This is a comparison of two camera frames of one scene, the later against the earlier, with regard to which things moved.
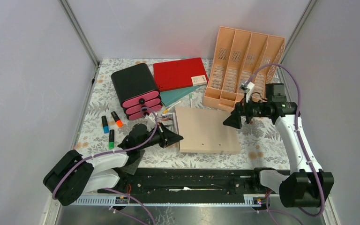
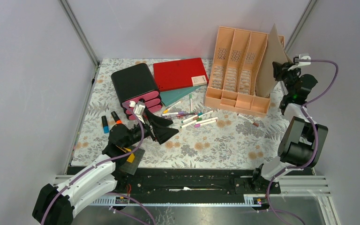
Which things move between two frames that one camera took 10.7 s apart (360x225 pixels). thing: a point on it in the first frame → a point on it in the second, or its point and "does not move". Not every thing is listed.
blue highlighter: (105, 126) does not move
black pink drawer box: (136, 88) does not move
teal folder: (168, 96) does not move
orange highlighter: (118, 121) does not move
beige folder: (203, 131) → (273, 51)
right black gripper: (234, 120) → (279, 71)
